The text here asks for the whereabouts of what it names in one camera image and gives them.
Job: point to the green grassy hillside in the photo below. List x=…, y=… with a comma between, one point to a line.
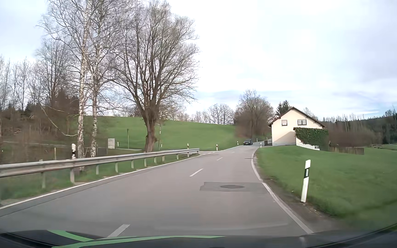
x=191, y=132

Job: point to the row of bare trees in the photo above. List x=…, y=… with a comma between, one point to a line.
x=212, y=115

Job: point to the row of marker posts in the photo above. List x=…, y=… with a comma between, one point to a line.
x=217, y=147

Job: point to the thin pole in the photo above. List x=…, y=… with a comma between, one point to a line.
x=159, y=137

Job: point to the large bare tree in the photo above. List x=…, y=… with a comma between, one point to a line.
x=150, y=103

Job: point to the dark car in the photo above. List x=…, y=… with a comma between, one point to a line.
x=247, y=142

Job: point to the bare tree cluster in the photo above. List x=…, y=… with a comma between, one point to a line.
x=253, y=113

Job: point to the dark evergreen tree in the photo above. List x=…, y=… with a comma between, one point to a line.
x=282, y=107

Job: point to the grey asphalt road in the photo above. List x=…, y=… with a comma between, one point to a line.
x=171, y=206

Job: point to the white information sign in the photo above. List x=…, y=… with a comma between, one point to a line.
x=111, y=143

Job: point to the cream house with dark roof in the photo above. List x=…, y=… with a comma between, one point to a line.
x=288, y=129

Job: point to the white birch tree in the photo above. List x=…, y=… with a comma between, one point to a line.
x=81, y=103
x=94, y=113

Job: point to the ivy-covered hedge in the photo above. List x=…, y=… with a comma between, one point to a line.
x=312, y=136

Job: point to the road markings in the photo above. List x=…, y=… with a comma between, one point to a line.
x=283, y=205

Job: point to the car's own bonnet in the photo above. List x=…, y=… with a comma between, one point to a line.
x=191, y=241

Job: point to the brown bare bushes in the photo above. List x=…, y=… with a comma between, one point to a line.
x=348, y=137

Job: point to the wooden fence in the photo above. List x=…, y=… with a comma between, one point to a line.
x=348, y=150

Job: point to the grass field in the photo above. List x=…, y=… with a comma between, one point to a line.
x=357, y=175

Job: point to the wood of bare trees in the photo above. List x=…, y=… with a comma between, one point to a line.
x=22, y=103

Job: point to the forest on hillside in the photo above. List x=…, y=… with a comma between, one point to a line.
x=384, y=127

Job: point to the grass verge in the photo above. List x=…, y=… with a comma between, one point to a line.
x=19, y=186

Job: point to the white black marker post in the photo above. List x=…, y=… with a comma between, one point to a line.
x=73, y=151
x=305, y=182

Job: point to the grey metal guard rail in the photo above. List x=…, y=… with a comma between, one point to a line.
x=81, y=162

